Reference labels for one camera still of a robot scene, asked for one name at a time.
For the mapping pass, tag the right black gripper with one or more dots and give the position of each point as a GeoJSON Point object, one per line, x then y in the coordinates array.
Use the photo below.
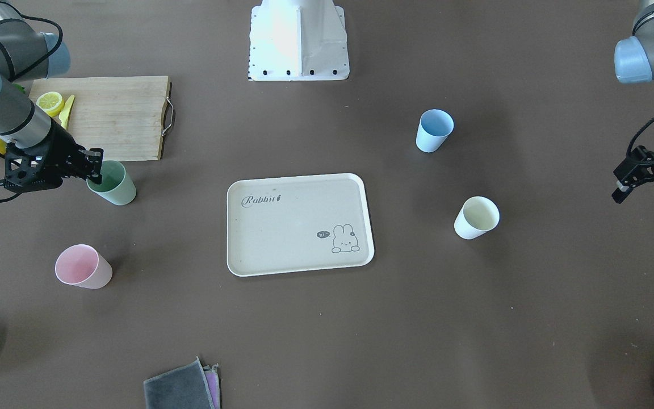
{"type": "Point", "coordinates": [61, 149]}

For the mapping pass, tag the green plastic cup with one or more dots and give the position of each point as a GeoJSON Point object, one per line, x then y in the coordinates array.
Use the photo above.
{"type": "Point", "coordinates": [116, 185]}

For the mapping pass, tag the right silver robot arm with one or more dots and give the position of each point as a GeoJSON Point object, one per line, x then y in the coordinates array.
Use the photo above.
{"type": "Point", "coordinates": [26, 54]}

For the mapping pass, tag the cream rabbit tray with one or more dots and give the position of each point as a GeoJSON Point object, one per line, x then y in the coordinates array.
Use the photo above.
{"type": "Point", "coordinates": [296, 224]}

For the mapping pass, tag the wooden cutting board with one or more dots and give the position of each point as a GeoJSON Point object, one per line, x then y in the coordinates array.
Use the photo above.
{"type": "Point", "coordinates": [124, 116]}

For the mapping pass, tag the yellow plastic knife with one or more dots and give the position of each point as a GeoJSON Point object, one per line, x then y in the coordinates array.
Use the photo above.
{"type": "Point", "coordinates": [65, 112]}

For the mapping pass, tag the lemon slice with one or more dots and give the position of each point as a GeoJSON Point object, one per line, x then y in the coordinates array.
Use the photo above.
{"type": "Point", "coordinates": [51, 103]}

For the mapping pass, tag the pink plastic cup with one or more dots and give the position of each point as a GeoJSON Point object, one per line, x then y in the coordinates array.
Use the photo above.
{"type": "Point", "coordinates": [81, 265]}

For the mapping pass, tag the cream plastic cup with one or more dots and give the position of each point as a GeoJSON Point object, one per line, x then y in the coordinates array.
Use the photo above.
{"type": "Point", "coordinates": [477, 216]}

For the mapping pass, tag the blue plastic cup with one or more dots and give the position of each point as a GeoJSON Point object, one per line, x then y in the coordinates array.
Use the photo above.
{"type": "Point", "coordinates": [434, 128]}

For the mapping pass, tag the grey folded cloth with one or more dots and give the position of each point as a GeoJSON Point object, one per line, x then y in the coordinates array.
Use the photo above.
{"type": "Point", "coordinates": [190, 386]}

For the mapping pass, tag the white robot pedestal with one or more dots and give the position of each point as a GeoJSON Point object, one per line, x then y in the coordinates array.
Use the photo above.
{"type": "Point", "coordinates": [298, 41]}

